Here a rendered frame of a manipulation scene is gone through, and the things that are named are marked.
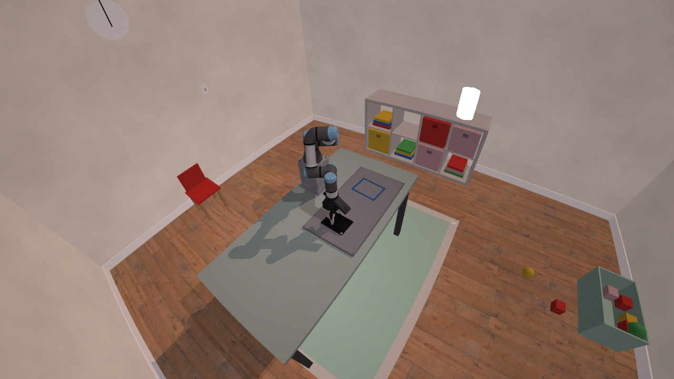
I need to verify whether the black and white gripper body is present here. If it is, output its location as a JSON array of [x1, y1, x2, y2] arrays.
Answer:
[[322, 191, 339, 213]]

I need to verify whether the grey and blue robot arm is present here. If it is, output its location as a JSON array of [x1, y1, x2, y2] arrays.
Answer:
[[302, 126, 351, 214]]

